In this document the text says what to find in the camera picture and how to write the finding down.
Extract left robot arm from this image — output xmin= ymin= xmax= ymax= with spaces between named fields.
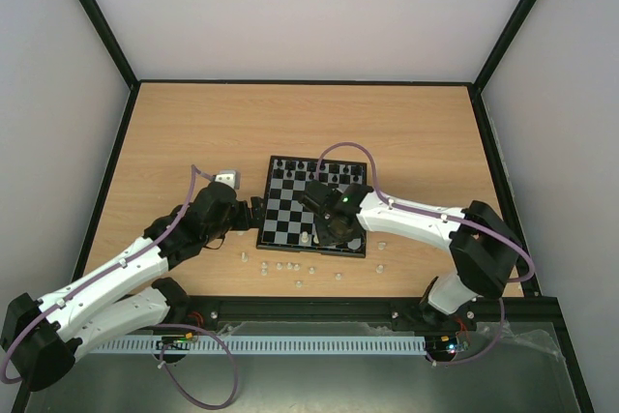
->
xmin=1 ymin=182 xmax=264 ymax=392

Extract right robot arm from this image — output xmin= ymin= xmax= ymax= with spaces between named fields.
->
xmin=300 ymin=181 xmax=521 ymax=328

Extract black white chessboard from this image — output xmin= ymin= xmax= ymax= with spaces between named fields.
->
xmin=256 ymin=155 xmax=367 ymax=258

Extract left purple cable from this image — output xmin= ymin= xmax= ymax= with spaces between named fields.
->
xmin=0 ymin=163 xmax=239 ymax=408

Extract purple cable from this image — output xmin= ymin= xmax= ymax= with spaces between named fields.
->
xmin=0 ymin=163 xmax=239 ymax=408
xmin=314 ymin=141 xmax=537 ymax=367

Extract black aluminium frame rail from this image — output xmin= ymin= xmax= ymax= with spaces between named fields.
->
xmin=183 ymin=294 xmax=562 ymax=332

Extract light blue cable duct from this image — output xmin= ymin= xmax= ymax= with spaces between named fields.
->
xmin=93 ymin=335 xmax=427 ymax=356

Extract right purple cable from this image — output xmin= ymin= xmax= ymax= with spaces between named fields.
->
xmin=314 ymin=141 xmax=537 ymax=367

